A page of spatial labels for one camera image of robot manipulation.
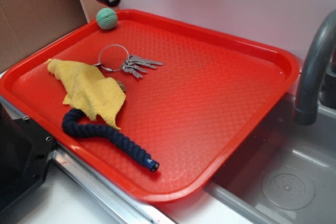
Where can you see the silver keys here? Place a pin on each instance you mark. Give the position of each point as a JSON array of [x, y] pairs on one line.
[[133, 64]]

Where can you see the green rubber ball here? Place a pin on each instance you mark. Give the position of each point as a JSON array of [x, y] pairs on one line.
[[106, 18]]

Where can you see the brown cardboard panel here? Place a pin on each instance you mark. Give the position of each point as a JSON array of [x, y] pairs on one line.
[[30, 25]]

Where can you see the small object under cloth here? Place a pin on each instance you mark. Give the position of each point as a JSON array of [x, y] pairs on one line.
[[122, 86]]

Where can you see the yellow cloth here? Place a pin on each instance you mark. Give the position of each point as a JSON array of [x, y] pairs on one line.
[[89, 90]]

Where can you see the red plastic tray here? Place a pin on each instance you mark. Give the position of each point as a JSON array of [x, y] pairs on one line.
[[190, 114]]

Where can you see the grey sink faucet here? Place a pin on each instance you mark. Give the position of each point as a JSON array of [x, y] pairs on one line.
[[317, 80]]

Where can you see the grey plastic sink basin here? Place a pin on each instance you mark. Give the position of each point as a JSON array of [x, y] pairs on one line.
[[282, 172]]

